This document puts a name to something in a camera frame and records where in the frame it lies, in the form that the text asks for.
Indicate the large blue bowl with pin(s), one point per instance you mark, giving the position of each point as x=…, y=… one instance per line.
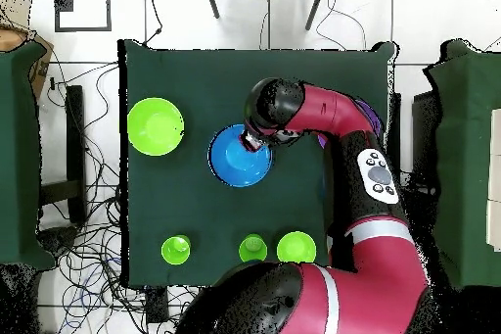
x=238, y=165

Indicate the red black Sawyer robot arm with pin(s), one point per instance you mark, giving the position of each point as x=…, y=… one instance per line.
x=360, y=279

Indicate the dark green tablecloth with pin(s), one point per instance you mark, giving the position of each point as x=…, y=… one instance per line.
x=195, y=212

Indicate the small light green bowl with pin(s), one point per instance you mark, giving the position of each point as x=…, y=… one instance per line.
x=296, y=248

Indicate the large green bowl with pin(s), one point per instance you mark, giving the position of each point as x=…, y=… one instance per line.
x=155, y=126

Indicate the green stepped cup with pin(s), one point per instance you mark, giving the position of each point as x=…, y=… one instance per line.
x=175, y=249

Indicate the purple bowl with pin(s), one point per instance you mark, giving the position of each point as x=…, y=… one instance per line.
x=372, y=114

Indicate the black tripod leg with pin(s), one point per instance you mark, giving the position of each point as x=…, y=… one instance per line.
x=211, y=1
x=316, y=7

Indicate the black floor stand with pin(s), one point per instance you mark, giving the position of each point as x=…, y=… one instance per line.
x=76, y=134

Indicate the black box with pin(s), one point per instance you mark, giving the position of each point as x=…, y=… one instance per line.
x=424, y=126

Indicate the grey stand base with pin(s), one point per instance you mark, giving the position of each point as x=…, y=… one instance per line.
x=56, y=238

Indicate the green cloth side table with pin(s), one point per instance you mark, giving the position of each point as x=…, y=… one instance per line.
x=17, y=153
x=469, y=134

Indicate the brown cardboard box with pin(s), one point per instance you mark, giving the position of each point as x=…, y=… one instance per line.
x=39, y=63

